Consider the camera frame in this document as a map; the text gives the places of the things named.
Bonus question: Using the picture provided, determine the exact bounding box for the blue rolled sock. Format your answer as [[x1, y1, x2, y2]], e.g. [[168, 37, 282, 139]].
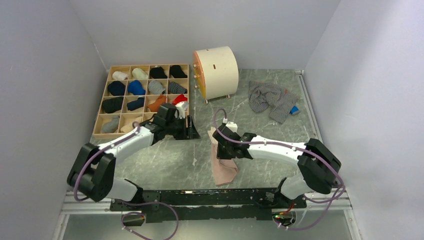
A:
[[127, 80, 146, 96]]

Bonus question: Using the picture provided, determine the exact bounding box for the orange rolled sock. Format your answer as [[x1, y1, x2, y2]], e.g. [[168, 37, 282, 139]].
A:
[[147, 94, 167, 112]]

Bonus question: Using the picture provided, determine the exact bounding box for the black ribbed rolled sock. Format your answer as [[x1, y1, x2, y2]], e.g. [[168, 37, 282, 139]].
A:
[[101, 96, 124, 114]]

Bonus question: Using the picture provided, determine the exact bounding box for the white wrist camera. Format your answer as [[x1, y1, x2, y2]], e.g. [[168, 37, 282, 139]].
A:
[[222, 117, 238, 133], [175, 101, 189, 119]]

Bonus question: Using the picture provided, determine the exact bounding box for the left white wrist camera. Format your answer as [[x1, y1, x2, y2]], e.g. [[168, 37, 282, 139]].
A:
[[175, 101, 189, 119]]

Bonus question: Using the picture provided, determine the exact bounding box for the dark navy rolled sock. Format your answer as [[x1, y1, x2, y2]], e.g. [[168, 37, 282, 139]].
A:
[[126, 97, 145, 111]]

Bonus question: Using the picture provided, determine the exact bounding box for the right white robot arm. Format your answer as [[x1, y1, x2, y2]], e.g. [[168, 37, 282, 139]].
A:
[[212, 123, 341, 208]]

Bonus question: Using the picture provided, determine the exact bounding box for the red rolled sock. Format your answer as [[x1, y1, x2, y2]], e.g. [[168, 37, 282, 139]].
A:
[[171, 94, 188, 105]]

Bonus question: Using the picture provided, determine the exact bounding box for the blue small object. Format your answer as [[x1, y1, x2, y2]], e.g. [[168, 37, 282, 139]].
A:
[[289, 106, 300, 116]]

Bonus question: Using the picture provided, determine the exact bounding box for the cream rolled sock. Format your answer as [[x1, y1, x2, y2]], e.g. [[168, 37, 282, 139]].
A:
[[131, 67, 149, 80]]

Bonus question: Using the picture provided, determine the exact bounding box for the light grey rolled sock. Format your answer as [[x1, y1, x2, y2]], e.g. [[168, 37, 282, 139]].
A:
[[100, 115, 120, 134]]

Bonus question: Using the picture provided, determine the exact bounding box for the cream cylindrical drum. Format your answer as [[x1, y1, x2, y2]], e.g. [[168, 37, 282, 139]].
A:
[[192, 46, 239, 104]]

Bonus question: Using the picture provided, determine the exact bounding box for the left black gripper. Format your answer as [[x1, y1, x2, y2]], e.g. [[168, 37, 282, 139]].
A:
[[165, 115, 201, 140]]

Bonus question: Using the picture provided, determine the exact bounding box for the grey striped underwear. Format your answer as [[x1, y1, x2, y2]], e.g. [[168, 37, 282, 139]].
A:
[[248, 81, 299, 124]]

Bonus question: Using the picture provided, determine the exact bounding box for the aluminium frame rail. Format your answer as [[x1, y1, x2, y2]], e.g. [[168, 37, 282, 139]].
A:
[[52, 192, 363, 240]]

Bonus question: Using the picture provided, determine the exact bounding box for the black rolled sock right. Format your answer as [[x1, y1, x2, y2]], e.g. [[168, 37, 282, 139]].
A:
[[169, 65, 188, 79]]

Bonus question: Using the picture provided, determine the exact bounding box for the pink beige underwear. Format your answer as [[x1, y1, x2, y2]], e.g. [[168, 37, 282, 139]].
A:
[[207, 127, 239, 187]]

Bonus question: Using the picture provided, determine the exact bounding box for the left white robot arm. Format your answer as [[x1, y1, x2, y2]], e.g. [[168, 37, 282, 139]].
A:
[[67, 101, 200, 210]]

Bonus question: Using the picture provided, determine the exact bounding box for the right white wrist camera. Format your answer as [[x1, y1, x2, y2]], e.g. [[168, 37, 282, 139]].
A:
[[222, 117, 238, 133]]

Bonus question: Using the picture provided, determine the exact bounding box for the striped dark rolled sock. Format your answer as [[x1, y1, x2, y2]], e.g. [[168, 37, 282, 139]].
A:
[[168, 81, 188, 95]]

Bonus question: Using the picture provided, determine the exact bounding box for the white rolled sock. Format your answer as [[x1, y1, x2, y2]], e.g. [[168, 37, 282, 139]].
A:
[[112, 71, 128, 81]]

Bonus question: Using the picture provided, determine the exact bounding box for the wooden compartment tray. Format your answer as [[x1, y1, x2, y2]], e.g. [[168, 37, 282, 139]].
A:
[[92, 64, 190, 139]]

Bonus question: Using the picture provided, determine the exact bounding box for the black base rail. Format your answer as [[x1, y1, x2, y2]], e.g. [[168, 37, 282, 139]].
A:
[[109, 187, 307, 223]]

